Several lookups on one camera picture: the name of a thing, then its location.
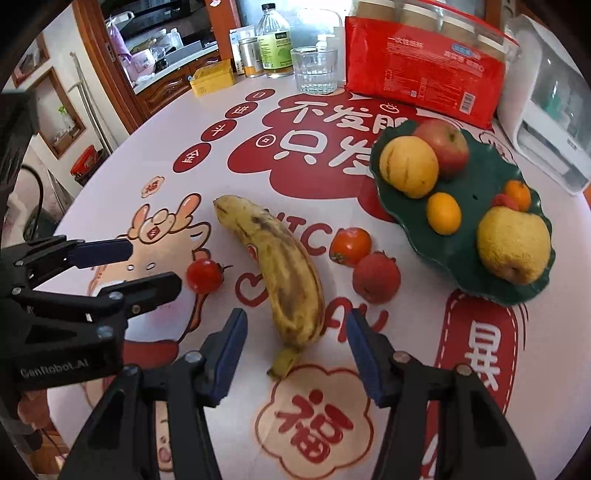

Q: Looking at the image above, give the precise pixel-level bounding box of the red cherry tomato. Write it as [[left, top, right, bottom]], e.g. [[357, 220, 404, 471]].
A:
[[185, 258, 231, 295]]

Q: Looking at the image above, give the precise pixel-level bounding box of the spotted yellow banana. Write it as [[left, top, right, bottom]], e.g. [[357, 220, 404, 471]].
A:
[[213, 195, 325, 379]]

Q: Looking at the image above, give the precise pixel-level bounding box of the red bumpy lychee fruit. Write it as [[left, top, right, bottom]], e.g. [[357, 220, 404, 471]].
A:
[[353, 252, 402, 304]]

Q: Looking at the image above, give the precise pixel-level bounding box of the red persimmon tomato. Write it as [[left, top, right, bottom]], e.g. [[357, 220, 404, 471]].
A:
[[329, 227, 373, 268]]

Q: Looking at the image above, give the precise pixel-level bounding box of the small orange tangerine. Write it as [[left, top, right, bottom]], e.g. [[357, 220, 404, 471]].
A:
[[426, 192, 462, 236]]

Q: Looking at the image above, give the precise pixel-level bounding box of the yellow striped melon fruit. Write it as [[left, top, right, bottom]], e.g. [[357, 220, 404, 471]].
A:
[[379, 136, 439, 199]]

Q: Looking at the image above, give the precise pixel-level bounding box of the red basket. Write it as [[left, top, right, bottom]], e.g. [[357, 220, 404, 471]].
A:
[[70, 145, 100, 178]]

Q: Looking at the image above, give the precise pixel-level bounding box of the yellow pear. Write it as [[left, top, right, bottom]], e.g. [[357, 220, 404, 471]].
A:
[[476, 206, 551, 285]]

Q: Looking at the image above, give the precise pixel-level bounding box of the dark green leaf plate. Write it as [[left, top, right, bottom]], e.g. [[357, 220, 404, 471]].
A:
[[370, 120, 556, 306]]

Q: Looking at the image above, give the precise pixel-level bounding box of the yellow small box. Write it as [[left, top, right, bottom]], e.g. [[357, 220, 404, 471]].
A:
[[189, 60, 235, 97]]

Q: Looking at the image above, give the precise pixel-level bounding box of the small red lychee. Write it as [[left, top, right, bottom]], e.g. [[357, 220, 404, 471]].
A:
[[491, 193, 520, 211]]

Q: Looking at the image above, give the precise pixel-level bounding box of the small orange mandarin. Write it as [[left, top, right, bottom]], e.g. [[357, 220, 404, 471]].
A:
[[503, 180, 532, 212]]

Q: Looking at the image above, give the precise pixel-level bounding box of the small metal can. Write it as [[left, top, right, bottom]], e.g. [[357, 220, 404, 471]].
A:
[[238, 37, 264, 78]]

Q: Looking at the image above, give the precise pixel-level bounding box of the red apple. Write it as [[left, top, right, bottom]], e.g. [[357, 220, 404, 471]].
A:
[[413, 119, 469, 180]]

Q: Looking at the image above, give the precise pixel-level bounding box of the clear drinking glass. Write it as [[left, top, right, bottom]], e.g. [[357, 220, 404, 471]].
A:
[[290, 47, 339, 95]]

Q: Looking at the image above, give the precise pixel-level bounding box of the green label plastic bottle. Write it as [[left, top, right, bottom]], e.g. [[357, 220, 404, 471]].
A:
[[256, 3, 294, 79]]

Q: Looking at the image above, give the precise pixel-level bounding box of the white cup sterilizer box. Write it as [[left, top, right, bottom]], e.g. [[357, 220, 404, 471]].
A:
[[497, 15, 590, 195]]

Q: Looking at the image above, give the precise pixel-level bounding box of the red paper cup package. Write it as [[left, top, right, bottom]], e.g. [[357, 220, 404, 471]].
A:
[[345, 1, 520, 128]]

